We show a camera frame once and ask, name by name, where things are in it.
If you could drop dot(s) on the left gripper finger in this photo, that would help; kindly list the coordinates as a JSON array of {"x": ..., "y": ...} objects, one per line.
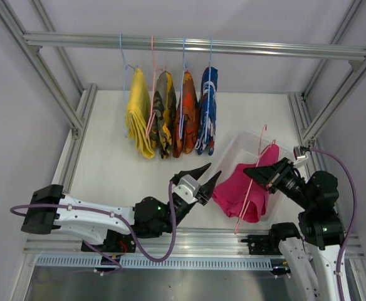
[
  {"x": 207, "y": 189},
  {"x": 194, "y": 173}
]

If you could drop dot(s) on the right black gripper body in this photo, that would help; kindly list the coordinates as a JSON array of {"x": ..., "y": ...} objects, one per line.
[{"x": 286, "y": 182}]

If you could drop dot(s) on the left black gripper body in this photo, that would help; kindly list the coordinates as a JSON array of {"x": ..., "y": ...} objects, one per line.
[{"x": 190, "y": 205}]

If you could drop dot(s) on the pink trousers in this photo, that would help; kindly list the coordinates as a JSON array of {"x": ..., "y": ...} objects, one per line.
[{"x": 229, "y": 195}]

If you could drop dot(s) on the pink wire hanger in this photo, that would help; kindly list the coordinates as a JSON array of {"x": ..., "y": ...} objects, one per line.
[{"x": 245, "y": 203}]

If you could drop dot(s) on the white plastic basket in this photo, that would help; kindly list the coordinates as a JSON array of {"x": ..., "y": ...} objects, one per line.
[{"x": 243, "y": 148}]

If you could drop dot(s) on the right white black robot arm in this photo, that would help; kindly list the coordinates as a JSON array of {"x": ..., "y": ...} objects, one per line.
[{"x": 314, "y": 247}]

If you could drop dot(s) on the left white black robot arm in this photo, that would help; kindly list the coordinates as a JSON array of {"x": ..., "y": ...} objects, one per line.
[{"x": 116, "y": 229}]

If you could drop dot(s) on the blue white patterned trousers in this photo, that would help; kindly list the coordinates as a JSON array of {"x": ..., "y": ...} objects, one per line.
[{"x": 208, "y": 109}]

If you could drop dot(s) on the blue hanger with blue trousers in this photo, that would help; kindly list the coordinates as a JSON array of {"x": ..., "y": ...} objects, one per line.
[{"x": 210, "y": 69}]

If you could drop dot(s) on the orange camouflage trousers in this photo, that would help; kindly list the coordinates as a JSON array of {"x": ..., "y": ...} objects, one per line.
[{"x": 191, "y": 120}]

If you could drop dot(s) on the green camouflage trousers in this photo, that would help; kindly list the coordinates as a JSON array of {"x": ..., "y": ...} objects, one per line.
[{"x": 165, "y": 110}]

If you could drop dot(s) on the yellow trousers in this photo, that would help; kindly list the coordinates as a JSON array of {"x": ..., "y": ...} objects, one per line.
[{"x": 138, "y": 113}]

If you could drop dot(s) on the light blue hanger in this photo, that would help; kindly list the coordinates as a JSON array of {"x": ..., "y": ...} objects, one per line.
[{"x": 126, "y": 66}]

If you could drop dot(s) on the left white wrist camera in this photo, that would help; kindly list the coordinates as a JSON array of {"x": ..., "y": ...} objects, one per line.
[{"x": 184, "y": 183}]

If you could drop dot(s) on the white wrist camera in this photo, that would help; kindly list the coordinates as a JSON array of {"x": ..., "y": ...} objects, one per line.
[
  {"x": 301, "y": 155},
  {"x": 184, "y": 183}
]

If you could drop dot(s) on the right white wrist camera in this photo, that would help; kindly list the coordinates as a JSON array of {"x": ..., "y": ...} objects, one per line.
[{"x": 301, "y": 155}]

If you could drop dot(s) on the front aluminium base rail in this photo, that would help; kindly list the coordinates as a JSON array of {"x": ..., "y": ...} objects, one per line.
[{"x": 189, "y": 242}]

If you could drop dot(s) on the white slotted cable duct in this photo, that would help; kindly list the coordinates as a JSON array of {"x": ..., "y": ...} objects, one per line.
[{"x": 187, "y": 263}]

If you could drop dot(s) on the aluminium hanging rail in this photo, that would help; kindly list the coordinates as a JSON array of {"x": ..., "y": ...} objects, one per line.
[{"x": 129, "y": 42}]

